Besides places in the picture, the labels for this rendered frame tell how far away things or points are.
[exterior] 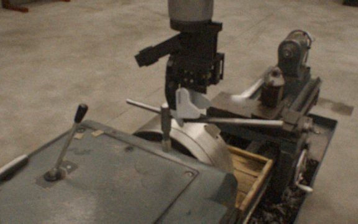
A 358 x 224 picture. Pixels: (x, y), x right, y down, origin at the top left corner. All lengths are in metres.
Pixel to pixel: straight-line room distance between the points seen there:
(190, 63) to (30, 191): 0.41
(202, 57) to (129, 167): 0.31
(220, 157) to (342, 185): 1.97
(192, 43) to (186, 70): 0.05
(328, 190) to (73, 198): 2.24
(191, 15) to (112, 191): 0.37
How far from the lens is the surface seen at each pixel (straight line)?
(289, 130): 1.47
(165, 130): 0.71
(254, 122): 0.60
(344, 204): 2.68
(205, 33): 0.56
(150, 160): 0.77
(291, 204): 1.74
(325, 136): 2.29
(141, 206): 0.67
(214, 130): 0.99
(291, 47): 1.95
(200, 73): 0.58
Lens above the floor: 1.73
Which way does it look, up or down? 30 degrees down
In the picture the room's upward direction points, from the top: straight up
